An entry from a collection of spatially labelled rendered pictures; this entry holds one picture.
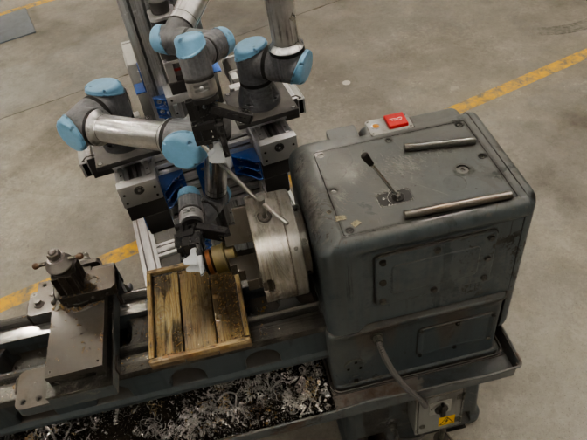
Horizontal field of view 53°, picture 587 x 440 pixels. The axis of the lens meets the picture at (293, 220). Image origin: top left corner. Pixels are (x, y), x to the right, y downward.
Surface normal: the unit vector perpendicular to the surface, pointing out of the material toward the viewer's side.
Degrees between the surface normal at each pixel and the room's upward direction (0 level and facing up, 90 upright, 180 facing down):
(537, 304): 0
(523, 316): 0
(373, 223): 0
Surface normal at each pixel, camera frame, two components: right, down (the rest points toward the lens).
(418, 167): -0.11, -0.69
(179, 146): -0.29, 0.70
